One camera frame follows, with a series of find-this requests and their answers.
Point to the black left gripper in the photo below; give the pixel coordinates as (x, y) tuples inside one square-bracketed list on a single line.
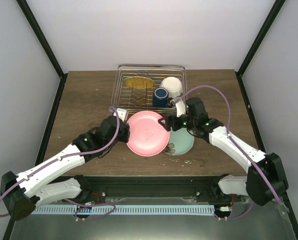
[(125, 138)]

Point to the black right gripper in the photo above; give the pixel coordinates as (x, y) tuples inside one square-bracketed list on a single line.
[(175, 128)]

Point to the pink plate with woven pattern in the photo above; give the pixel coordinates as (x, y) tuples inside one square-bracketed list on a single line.
[(147, 137)]

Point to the mint green flower plate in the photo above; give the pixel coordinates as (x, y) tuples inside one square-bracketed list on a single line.
[(180, 142)]

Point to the dark blue mug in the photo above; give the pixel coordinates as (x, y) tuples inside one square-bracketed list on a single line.
[(160, 98)]

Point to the white scalloped bowl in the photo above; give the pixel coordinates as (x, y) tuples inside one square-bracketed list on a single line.
[(173, 86)]

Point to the round woven bamboo tray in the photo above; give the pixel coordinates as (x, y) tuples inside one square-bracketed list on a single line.
[(139, 82)]

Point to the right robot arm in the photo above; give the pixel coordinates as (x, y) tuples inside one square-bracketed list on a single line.
[(265, 178)]

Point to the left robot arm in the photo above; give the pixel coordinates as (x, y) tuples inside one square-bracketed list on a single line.
[(22, 193)]

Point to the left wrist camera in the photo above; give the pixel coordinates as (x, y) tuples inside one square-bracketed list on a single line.
[(122, 113)]

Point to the metal wire dish rack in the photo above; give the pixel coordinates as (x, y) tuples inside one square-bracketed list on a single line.
[(135, 100)]

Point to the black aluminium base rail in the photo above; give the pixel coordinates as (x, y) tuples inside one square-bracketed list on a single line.
[(200, 188)]

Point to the light blue slotted cable duct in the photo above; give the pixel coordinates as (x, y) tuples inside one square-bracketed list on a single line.
[(187, 210)]

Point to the left black frame post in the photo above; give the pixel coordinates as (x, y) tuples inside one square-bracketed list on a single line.
[(29, 15)]

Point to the black frame post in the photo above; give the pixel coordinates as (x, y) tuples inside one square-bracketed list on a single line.
[(29, 15), (269, 20)]

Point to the right black frame post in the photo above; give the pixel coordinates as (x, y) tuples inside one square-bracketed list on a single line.
[(269, 20)]

